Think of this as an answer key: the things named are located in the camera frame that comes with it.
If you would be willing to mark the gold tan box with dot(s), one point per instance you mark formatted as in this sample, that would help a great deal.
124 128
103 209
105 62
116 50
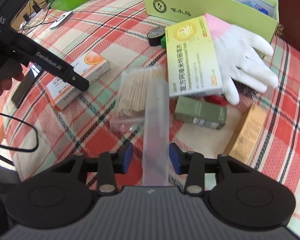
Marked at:
246 134

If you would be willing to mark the bag of cotton swabs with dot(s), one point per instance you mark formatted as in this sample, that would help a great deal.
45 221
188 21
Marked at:
130 103

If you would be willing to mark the yellow white medicine box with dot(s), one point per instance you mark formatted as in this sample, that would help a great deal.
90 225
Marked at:
192 64

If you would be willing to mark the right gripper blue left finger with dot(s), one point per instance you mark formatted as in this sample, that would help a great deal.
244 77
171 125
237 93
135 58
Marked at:
124 158

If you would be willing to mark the black tape roll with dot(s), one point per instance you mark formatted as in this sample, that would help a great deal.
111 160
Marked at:
155 35

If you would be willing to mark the red tape roll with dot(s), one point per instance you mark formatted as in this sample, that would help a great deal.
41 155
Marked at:
216 99

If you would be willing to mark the white orange medicine box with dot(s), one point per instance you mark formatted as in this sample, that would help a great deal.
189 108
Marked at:
89 67

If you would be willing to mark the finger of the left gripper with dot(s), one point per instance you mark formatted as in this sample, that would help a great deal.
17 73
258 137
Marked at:
77 81

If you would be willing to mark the green flat box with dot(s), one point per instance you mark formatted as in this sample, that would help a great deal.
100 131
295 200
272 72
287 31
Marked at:
163 42

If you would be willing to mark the black smartphone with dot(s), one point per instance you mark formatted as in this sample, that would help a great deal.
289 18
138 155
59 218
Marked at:
25 86

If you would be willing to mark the lime green storage box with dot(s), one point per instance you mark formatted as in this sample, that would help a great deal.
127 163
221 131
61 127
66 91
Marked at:
231 11

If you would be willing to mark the steel wool scrubber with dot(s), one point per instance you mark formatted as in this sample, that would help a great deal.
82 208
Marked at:
245 91

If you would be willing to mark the plaid bed sheet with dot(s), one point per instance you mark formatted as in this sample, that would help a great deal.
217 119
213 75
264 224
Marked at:
107 37

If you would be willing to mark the white wireless charger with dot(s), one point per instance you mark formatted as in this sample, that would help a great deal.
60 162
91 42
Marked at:
61 20

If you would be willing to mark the blue tissue pack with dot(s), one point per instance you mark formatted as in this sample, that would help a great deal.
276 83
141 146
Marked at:
256 6

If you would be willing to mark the olive green small box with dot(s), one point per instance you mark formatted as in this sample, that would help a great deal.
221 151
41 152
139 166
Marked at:
200 112

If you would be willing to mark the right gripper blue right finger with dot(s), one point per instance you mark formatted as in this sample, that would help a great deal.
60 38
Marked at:
177 158

